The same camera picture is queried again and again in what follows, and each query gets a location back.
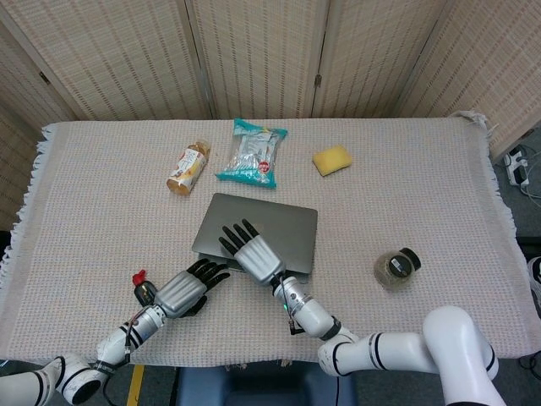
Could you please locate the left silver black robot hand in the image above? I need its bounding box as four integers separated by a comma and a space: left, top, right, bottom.
154, 258, 232, 319

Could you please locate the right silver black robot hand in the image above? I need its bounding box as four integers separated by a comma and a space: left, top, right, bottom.
218, 218, 286, 287

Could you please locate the grey laptop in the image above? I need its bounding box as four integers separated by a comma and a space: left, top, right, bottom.
191, 193, 319, 285

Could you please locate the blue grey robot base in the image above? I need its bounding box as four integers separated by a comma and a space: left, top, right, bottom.
175, 365, 358, 406

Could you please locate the woven folding screen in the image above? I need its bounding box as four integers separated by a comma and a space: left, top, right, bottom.
0, 0, 541, 229

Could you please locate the black bottle with red cap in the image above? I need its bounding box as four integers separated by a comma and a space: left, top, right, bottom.
132, 269, 160, 305

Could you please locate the teal clear snack bag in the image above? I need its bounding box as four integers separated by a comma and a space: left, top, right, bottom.
214, 118, 289, 190

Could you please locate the yellow tea bottle with label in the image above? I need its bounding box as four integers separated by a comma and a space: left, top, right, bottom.
166, 141, 211, 196

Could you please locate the beige woven tablecloth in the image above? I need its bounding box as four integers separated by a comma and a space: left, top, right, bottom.
0, 110, 529, 369

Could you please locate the yellow sponge with green pad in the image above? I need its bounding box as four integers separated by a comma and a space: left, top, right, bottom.
312, 144, 353, 178

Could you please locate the spice jar with black lid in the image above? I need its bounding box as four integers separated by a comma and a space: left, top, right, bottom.
373, 247, 423, 293

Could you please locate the white power strip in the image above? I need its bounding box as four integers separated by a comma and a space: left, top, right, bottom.
502, 145, 532, 186

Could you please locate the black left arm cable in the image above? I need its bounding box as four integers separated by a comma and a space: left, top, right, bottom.
99, 308, 145, 397

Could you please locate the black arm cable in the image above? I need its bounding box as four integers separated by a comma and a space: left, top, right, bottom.
99, 308, 145, 397
276, 273, 305, 337

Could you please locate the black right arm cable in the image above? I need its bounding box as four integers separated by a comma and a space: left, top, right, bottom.
276, 273, 305, 337

